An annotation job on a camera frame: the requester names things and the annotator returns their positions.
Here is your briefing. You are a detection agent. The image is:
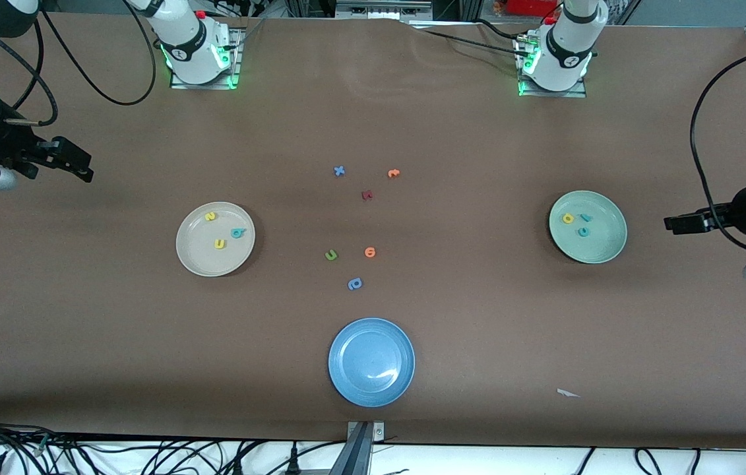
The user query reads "green plate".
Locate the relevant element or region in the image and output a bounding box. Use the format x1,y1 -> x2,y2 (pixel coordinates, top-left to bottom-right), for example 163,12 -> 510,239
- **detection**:
549,190 -> 629,265

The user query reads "beige brown plate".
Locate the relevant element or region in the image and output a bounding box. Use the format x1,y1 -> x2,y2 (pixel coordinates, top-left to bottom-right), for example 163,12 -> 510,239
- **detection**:
175,201 -> 257,278

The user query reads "brown paper table cover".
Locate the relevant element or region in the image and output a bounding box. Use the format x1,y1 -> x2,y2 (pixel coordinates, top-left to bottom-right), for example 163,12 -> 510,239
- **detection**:
0,10 -> 746,451

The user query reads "red box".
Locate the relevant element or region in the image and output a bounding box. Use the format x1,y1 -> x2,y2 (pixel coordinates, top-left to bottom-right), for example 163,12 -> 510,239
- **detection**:
508,0 -> 558,17

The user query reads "blue plate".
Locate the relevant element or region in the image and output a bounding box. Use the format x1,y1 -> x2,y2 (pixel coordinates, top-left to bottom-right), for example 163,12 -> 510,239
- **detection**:
328,317 -> 416,408

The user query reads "grey metal rack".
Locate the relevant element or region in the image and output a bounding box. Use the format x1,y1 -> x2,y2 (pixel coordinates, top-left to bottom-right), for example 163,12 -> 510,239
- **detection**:
336,0 -> 434,20

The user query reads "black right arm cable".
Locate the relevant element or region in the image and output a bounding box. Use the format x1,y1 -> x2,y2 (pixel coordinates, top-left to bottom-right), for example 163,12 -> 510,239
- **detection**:
0,0 -> 157,127

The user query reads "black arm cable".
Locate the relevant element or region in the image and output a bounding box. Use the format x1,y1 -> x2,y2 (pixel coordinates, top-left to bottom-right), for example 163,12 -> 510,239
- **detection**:
0,0 -> 157,127
689,43 -> 746,251

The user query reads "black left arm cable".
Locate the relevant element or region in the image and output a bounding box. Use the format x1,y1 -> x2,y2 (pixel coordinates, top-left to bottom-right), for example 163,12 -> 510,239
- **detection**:
689,43 -> 746,251

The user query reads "black cable on table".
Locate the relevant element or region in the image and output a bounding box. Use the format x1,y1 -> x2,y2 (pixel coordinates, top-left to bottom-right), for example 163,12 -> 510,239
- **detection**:
406,18 -> 525,55

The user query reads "metal table edge bracket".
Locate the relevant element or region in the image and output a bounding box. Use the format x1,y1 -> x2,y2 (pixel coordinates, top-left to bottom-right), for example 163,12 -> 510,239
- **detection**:
345,420 -> 387,475

